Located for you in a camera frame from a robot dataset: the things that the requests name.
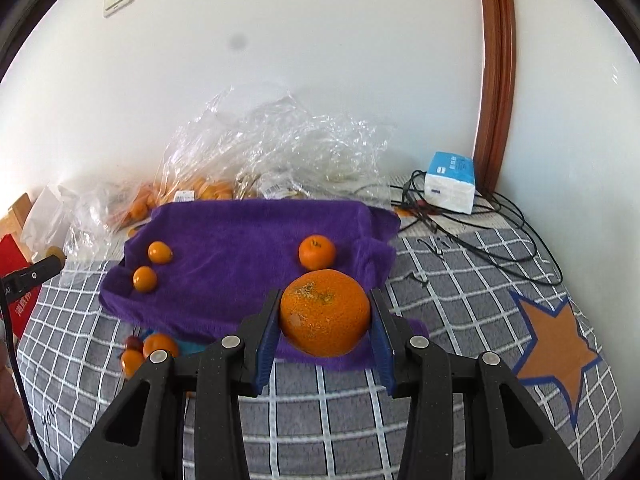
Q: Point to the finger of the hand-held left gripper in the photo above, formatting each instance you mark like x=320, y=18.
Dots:
x=35, y=275

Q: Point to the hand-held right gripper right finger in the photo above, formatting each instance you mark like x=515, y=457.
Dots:
x=382, y=355

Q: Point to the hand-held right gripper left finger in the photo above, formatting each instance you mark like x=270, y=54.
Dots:
x=265, y=355

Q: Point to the large orange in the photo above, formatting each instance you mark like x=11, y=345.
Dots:
x=325, y=312

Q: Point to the purple towel lined tray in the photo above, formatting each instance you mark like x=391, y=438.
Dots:
x=235, y=260

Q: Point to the medium orange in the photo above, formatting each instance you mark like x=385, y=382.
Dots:
x=316, y=252

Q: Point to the person's left hand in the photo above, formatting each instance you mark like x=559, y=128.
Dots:
x=7, y=400

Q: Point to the red paper bag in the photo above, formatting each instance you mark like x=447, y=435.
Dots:
x=15, y=255

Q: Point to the white plastic bag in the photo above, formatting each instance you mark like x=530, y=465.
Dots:
x=42, y=215

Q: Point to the small clear plastic bag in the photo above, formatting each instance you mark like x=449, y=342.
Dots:
x=95, y=215

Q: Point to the grey checked bedsheet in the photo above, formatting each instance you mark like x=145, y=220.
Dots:
x=325, y=420

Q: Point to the small red fruit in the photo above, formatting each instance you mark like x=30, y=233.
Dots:
x=132, y=342

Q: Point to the bagged oranges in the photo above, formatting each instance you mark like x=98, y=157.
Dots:
x=137, y=207
x=215, y=191

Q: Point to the oval small orange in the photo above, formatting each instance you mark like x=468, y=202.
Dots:
x=131, y=362

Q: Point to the white and blue box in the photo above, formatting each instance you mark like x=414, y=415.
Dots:
x=450, y=182

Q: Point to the large clear plastic bag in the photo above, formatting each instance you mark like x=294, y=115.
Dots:
x=270, y=145

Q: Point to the brown wooden door frame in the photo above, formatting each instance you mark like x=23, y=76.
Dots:
x=495, y=60

